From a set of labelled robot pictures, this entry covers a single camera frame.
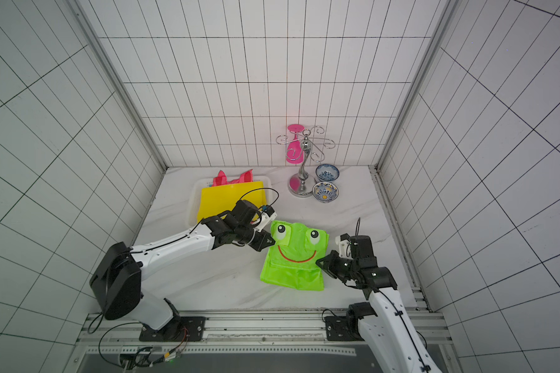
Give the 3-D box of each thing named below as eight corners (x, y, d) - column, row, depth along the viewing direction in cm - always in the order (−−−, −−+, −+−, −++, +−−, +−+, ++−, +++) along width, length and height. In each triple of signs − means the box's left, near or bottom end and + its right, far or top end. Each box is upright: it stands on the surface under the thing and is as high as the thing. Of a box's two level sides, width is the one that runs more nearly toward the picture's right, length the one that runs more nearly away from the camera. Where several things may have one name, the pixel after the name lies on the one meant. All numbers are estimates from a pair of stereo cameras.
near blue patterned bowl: (313, 203, 107) (314, 198, 103) (311, 187, 113) (312, 182, 110) (338, 203, 107) (340, 198, 104) (335, 187, 113) (337, 182, 110)
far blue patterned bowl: (316, 181, 116) (317, 175, 113) (315, 170, 121) (316, 164, 118) (338, 181, 116) (340, 175, 113) (335, 170, 121) (337, 164, 118)
